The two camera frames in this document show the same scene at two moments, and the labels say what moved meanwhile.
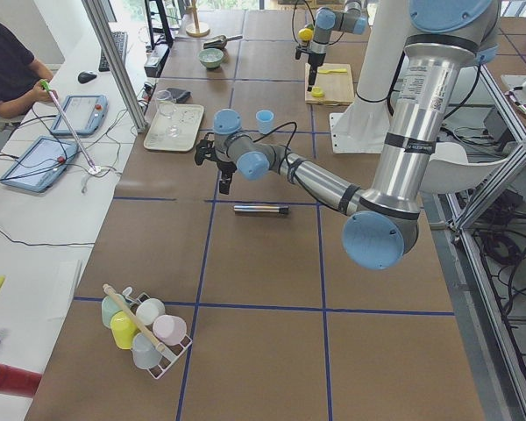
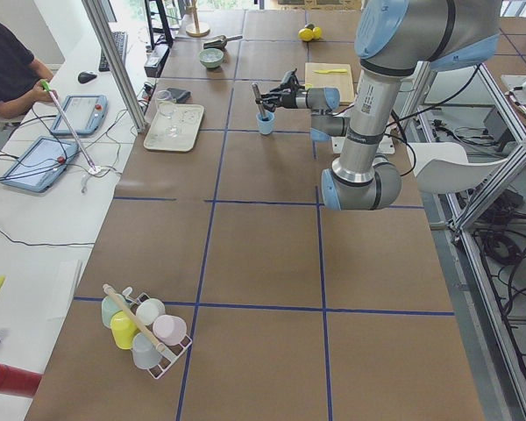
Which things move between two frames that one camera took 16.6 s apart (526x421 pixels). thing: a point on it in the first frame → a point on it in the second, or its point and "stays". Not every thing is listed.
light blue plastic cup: x=265 y=118 stays
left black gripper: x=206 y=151 → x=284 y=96
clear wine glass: x=167 y=107 stays
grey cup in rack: x=145 y=353 stays
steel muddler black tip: x=272 y=209 → x=257 y=96
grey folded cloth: x=181 y=95 stays
